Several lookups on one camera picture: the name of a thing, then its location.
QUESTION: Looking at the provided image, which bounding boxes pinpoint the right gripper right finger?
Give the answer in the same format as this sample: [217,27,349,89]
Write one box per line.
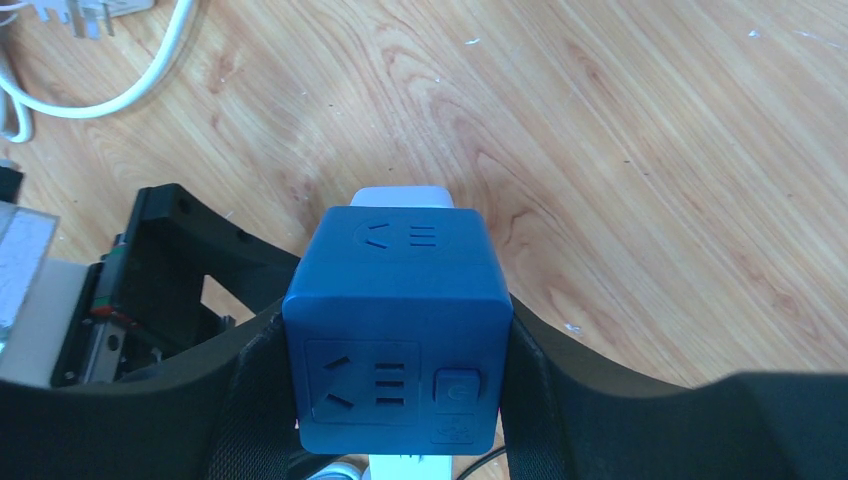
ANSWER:
[501,303,847,479]

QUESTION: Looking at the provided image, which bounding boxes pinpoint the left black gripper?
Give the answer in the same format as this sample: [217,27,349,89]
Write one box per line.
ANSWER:
[49,183,299,388]

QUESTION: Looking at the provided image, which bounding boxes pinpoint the white power strip with cord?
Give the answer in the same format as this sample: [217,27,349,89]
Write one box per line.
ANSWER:
[1,1,197,144]

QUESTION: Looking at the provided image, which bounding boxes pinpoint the light blue power strip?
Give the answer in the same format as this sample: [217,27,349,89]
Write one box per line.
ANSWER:
[350,186,454,480]

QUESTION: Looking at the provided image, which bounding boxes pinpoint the dark blue cube adapter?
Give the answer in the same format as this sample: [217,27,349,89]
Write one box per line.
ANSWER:
[282,206,514,455]

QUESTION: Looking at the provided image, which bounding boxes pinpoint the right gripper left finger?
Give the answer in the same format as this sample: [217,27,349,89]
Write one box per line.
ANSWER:
[1,307,299,479]

